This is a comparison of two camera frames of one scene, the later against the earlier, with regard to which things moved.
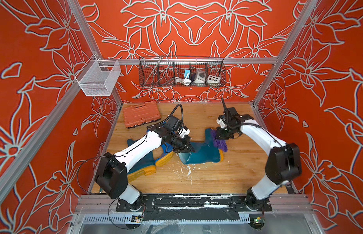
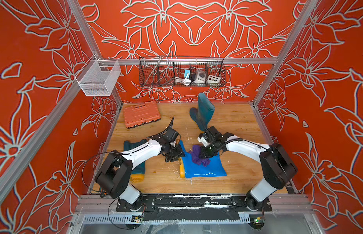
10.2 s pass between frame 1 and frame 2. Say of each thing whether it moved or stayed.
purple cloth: moved
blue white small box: stayed
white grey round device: stayed
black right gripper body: moved
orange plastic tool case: stayed
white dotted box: stayed
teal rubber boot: moved
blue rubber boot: moved
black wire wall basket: stayed
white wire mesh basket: stayed
